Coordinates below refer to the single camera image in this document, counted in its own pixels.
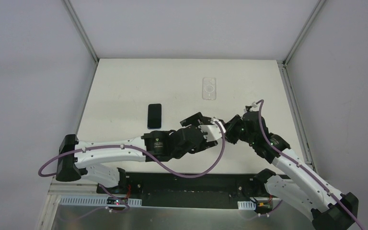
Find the purple cable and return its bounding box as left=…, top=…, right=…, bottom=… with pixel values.
left=38, top=118, right=227, bottom=179
left=251, top=99, right=366, bottom=230

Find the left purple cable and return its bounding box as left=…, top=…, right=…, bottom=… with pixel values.
left=38, top=118, right=227, bottom=179

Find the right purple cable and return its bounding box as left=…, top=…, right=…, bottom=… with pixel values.
left=251, top=99, right=366, bottom=230

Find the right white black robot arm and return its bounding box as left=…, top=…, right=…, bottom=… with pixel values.
left=224, top=111, right=358, bottom=230

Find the right circuit board orange connector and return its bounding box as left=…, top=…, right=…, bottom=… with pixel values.
left=255, top=201, right=273, bottom=214

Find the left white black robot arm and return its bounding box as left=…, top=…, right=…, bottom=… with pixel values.
left=55, top=113, right=226, bottom=194

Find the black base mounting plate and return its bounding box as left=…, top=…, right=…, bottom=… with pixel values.
left=107, top=172, right=269, bottom=209

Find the clear transparent phone case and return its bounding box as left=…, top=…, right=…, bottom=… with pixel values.
left=202, top=78, right=217, bottom=100

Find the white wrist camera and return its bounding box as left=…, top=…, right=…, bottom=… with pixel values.
left=244, top=102, right=258, bottom=113
left=198, top=117, right=226, bottom=142

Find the left green circuit board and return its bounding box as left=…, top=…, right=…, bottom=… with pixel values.
left=106, top=197, right=128, bottom=207

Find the aluminium frame rail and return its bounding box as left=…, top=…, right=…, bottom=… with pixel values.
left=277, top=0, right=328, bottom=172
left=38, top=0, right=100, bottom=230

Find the left aluminium frame rail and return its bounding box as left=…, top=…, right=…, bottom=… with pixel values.
left=38, top=0, right=100, bottom=230

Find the left white slotted cable duct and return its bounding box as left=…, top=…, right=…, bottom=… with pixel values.
left=59, top=195, right=142, bottom=207

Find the right aluminium frame rail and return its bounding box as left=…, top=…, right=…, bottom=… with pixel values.
left=277, top=0, right=328, bottom=172

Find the right white slotted cable duct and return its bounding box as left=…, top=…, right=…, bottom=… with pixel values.
left=237, top=201, right=256, bottom=210

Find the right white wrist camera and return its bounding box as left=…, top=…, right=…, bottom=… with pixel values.
left=244, top=102, right=258, bottom=113

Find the shiny metal front panel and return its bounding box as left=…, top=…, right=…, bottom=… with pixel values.
left=52, top=204, right=313, bottom=230

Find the black phone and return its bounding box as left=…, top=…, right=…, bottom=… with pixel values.
left=147, top=103, right=162, bottom=129

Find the white slotted cable duct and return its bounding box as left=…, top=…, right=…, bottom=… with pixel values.
left=59, top=195, right=142, bottom=207
left=237, top=201, right=256, bottom=210

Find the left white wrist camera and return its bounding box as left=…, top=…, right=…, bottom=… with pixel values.
left=198, top=117, right=226, bottom=142

